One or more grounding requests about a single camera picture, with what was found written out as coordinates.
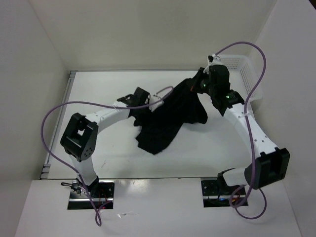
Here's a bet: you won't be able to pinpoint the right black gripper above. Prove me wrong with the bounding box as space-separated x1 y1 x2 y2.
187 67 217 96

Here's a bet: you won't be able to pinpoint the white perforated plastic basket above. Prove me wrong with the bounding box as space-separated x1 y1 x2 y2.
219 54 259 100

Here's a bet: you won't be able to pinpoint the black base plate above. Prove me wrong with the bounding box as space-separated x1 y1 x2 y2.
201 178 238 208
61 180 115 210

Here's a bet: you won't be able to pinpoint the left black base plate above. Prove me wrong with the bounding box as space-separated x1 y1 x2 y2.
61 180 115 210

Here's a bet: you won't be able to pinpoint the black shorts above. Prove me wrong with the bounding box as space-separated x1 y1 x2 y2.
134 78 208 155

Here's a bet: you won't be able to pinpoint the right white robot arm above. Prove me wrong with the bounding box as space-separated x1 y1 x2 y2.
190 65 290 194

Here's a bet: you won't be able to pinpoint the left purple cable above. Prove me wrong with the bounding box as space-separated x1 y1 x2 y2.
40 86 173 227

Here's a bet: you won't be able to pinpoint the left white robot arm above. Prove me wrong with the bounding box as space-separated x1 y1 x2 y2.
60 87 151 198

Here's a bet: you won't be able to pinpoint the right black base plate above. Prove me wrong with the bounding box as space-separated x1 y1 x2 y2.
201 178 238 208

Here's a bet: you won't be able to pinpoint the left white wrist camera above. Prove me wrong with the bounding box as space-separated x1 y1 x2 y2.
149 97 164 112

